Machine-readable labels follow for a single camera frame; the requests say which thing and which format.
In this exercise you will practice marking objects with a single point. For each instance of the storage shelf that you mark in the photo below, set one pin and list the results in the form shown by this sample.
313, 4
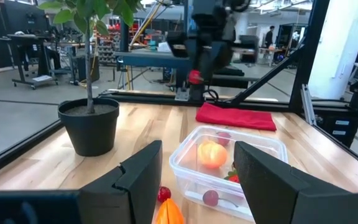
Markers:
107, 43

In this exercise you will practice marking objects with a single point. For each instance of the person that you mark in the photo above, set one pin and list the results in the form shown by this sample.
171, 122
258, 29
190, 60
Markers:
269, 35

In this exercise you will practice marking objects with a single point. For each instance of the peach toy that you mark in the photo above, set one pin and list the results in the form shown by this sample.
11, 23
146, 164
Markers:
212, 154

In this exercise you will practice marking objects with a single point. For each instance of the black monitor on workbench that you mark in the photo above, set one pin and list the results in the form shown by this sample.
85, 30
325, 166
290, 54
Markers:
26, 17

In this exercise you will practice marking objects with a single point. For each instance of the black aluminium rig frame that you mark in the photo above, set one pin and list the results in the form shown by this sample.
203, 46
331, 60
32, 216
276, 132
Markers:
309, 46

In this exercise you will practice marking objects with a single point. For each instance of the orange carrot toy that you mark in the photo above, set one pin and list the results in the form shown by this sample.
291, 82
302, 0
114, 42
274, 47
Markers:
169, 213

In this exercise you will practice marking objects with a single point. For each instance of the dark red stemmed fruit toy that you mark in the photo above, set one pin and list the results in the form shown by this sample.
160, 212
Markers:
210, 198

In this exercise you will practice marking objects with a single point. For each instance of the clear plastic tupperware container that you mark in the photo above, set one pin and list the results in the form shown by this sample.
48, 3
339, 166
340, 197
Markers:
185, 174

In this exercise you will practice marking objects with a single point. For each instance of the small pink fruit toy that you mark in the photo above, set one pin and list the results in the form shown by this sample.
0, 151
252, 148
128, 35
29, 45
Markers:
223, 138

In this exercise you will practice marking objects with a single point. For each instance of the red cloth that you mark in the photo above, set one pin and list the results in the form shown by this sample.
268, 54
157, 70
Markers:
235, 116

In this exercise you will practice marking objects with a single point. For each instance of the dark blue workbench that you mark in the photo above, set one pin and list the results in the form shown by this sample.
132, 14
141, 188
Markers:
154, 59

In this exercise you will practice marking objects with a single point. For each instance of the black equipment cabinet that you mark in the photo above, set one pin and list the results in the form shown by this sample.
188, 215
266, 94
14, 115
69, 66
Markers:
337, 124

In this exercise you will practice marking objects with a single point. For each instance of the silver aluminium bar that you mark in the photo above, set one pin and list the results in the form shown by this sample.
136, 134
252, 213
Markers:
308, 102

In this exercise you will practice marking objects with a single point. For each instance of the green plant in black pot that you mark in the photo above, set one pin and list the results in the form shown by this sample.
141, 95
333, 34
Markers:
89, 130

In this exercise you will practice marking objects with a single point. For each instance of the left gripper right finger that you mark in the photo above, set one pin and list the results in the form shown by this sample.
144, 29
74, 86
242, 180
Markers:
275, 193

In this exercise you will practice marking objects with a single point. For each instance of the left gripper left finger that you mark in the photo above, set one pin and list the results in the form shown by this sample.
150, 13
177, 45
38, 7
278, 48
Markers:
129, 186

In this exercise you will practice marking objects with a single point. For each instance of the black rolling workbench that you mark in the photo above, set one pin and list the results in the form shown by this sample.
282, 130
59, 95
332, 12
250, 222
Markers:
26, 56

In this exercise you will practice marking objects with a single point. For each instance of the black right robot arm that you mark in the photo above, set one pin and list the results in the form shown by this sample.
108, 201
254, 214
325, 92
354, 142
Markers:
213, 15

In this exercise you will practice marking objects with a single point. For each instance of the red strawberry toy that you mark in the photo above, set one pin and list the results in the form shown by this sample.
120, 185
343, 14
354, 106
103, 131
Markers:
233, 178

